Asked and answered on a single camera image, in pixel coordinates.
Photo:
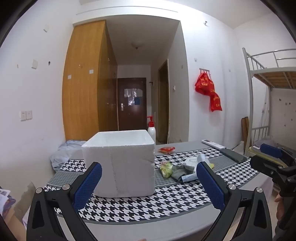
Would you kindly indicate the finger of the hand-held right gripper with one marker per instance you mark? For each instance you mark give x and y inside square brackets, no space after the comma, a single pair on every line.
[261,164]
[270,150]

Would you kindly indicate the red snack packet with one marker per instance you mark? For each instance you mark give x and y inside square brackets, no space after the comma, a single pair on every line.
[167,150]

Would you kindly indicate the ceiling lamp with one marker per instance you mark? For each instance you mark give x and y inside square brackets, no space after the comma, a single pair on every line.
[137,45]

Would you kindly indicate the metal wall hook rack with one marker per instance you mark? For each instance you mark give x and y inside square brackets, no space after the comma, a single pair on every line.
[204,69]

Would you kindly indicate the white wall switch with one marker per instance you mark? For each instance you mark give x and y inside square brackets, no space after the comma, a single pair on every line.
[34,64]

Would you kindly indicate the grey cloth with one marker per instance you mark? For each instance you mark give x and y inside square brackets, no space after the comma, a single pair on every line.
[180,172]

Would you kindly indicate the white plastic bag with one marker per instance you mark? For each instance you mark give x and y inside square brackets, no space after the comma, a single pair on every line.
[240,148]

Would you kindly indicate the blue door notice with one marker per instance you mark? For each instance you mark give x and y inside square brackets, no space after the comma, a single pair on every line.
[137,101]

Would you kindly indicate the green yellow plastic packet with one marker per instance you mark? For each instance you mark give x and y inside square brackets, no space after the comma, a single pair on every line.
[166,169]

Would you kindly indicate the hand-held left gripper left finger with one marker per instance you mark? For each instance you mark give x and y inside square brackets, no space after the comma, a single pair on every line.
[89,185]

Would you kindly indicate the white remote control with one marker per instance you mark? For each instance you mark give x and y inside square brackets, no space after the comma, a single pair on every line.
[212,143]

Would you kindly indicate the person's right forearm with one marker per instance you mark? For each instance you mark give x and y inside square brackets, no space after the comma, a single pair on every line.
[285,228]

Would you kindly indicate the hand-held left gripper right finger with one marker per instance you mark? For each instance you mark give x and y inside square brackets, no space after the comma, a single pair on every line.
[210,187]

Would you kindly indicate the light blue crumpled cloth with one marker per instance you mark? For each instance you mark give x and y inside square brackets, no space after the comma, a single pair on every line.
[67,153]

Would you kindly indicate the blue face mask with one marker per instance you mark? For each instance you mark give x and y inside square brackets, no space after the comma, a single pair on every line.
[189,178]

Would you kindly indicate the person's right hand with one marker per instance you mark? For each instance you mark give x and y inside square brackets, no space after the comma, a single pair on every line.
[281,207]

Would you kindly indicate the leaning wooden planks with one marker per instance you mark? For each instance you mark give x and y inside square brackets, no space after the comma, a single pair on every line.
[245,132]

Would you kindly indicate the yellow foam net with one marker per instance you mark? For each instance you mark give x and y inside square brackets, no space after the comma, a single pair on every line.
[211,165]

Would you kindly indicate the wooden wardrobe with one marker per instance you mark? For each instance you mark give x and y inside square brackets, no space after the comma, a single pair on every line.
[83,92]

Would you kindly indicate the white hanging cloth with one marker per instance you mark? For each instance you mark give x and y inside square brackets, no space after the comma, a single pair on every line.
[266,109]

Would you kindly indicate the white metal bunk bed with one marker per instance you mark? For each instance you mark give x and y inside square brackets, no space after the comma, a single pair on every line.
[277,77]

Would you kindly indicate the white wall socket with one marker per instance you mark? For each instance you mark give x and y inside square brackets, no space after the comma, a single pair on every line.
[29,114]
[23,115]

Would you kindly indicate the dark brown door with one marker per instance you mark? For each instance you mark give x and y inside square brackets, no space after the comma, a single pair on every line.
[131,115]

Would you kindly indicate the white foam box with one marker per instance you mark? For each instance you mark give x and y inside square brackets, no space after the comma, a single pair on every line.
[120,166]

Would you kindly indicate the white tissue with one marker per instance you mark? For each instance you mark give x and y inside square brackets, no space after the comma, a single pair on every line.
[192,161]

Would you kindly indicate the wooden side door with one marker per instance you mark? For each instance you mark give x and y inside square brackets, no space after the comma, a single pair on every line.
[163,104]

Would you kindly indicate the black smartphone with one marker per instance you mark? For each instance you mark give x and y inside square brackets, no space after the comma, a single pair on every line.
[233,155]

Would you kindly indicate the houndstooth tablecloth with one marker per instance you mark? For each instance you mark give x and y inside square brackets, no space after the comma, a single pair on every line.
[129,208]

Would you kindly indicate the red plastic bag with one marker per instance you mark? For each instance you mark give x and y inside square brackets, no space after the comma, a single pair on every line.
[216,102]
[203,83]

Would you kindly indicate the printed paper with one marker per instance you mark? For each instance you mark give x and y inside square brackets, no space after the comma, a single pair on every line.
[4,198]

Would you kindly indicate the white pump bottle red cap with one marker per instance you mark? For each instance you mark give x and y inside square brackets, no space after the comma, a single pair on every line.
[152,135]

